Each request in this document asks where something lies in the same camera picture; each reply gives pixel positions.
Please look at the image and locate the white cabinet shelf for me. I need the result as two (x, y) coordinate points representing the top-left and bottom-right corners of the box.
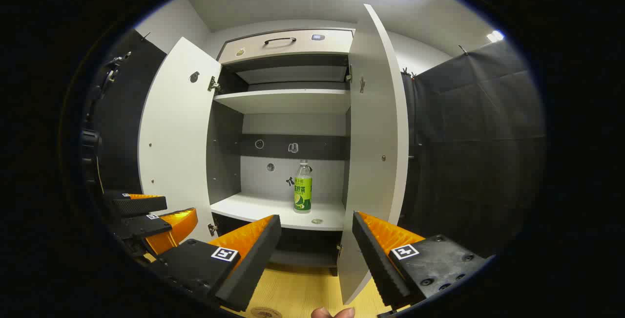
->
(213, 88), (351, 115)

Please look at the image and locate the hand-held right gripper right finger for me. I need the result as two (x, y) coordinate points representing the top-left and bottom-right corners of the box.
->
(352, 211), (489, 309)

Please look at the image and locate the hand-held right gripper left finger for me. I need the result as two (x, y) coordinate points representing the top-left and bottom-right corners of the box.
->
(146, 214), (283, 313)

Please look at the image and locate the green label bottle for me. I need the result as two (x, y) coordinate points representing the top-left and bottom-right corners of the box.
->
(293, 160), (313, 214)

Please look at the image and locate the white cabinet door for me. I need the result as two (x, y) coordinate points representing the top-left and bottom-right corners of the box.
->
(138, 37), (223, 244)
(337, 3), (410, 305)

